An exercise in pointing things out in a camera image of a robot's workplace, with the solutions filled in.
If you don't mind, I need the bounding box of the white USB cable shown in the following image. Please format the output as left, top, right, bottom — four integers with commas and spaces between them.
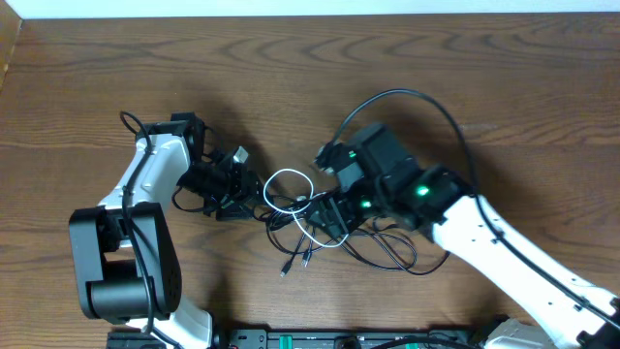
262, 168, 351, 249

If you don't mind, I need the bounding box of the thick black USB cable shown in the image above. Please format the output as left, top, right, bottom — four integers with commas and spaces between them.
263, 191, 451, 277

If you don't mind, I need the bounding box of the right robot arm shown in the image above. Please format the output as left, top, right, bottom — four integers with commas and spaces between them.
306, 123, 619, 348

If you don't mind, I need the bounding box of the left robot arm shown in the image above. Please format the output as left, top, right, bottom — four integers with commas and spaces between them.
69, 111, 263, 348

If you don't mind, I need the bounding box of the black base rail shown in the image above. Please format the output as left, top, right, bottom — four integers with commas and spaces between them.
106, 327, 490, 349

